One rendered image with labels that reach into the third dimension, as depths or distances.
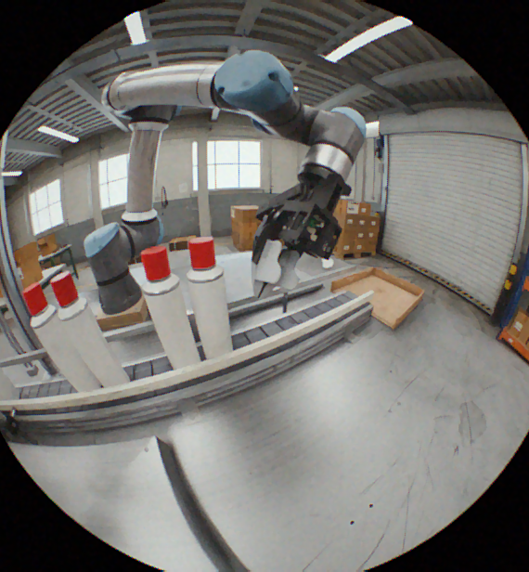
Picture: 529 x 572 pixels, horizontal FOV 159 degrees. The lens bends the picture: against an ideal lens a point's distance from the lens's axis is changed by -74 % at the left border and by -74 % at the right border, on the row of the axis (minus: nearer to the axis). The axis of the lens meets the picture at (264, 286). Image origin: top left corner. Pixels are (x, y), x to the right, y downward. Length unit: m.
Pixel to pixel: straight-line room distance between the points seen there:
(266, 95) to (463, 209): 3.90
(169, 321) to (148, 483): 0.22
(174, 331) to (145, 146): 0.47
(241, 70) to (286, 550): 0.53
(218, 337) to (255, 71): 0.33
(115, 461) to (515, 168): 4.35
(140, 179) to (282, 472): 0.68
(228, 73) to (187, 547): 0.49
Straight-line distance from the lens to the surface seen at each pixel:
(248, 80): 0.22
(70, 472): 0.38
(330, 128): 0.33
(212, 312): 0.26
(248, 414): 0.34
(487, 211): 3.93
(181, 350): 0.29
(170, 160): 5.71
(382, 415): 0.38
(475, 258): 3.94
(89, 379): 0.37
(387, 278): 0.87
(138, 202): 0.59
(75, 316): 0.27
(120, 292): 0.58
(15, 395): 0.57
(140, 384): 0.31
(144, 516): 0.30
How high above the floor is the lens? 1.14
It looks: 27 degrees down
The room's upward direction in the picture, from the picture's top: straight up
